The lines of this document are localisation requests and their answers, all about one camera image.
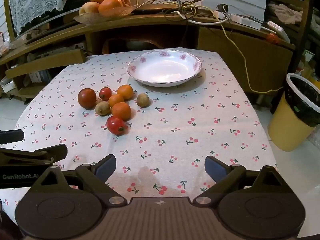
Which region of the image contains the dark wooden shelf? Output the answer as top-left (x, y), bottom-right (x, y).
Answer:
top-left (265, 0), bottom-right (320, 80)

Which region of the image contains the cherry print tablecloth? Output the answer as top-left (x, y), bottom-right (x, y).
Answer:
top-left (0, 47), bottom-right (278, 207)

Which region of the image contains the white floral plate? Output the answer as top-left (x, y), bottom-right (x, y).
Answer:
top-left (126, 50), bottom-right (202, 87)

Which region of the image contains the large dark red tomato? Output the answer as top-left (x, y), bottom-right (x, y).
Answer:
top-left (77, 88), bottom-right (97, 109)

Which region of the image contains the small orange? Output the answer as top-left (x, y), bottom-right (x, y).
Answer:
top-left (108, 94), bottom-right (125, 108)

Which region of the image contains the white power strip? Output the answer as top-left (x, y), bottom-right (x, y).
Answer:
top-left (229, 14), bottom-right (263, 30)

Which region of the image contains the medium red tomato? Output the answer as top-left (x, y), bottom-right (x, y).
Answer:
top-left (106, 116), bottom-right (128, 136)

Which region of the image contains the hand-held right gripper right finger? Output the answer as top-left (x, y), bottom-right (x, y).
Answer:
top-left (192, 155), bottom-right (292, 205)

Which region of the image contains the white lace cloth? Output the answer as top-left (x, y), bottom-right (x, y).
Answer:
top-left (8, 0), bottom-right (73, 35)

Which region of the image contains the wooden desk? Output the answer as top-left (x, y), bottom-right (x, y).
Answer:
top-left (0, 7), bottom-right (297, 100)

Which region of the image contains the small red tomato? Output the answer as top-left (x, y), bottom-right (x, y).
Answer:
top-left (99, 87), bottom-right (113, 101)

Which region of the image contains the thick white cable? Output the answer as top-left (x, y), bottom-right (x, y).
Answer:
top-left (172, 10), bottom-right (229, 25)

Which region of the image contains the black bin bag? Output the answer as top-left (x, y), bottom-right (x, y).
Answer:
top-left (285, 76), bottom-right (320, 128)

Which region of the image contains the wooden keyboard tray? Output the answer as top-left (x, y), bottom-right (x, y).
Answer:
top-left (5, 49), bottom-right (85, 79)

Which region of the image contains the white adapter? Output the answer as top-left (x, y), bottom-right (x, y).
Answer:
top-left (261, 20), bottom-right (292, 43)

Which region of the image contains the brown kiwi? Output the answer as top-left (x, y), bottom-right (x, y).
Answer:
top-left (95, 101), bottom-right (111, 116)
top-left (136, 93), bottom-right (150, 108)

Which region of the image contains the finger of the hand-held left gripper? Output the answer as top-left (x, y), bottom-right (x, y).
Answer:
top-left (0, 144), bottom-right (68, 167)
top-left (0, 129), bottom-right (25, 145)

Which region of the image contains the glass fruit dish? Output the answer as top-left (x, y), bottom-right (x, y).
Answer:
top-left (73, 5), bottom-right (137, 25)

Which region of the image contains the black flat device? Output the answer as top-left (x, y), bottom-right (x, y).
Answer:
top-left (132, 2), bottom-right (185, 14)

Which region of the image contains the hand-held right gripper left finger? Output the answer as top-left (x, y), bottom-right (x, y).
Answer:
top-left (30, 154), bottom-right (128, 207)

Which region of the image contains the yellow apple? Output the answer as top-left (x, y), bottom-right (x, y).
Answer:
top-left (79, 1), bottom-right (100, 15)

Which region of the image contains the black curved monitor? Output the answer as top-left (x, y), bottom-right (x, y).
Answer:
top-left (10, 0), bottom-right (87, 42)

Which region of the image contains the yellow trash bin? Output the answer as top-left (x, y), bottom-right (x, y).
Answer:
top-left (267, 72), bottom-right (320, 152)

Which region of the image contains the black cable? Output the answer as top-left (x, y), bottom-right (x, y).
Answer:
top-left (162, 5), bottom-right (200, 48)

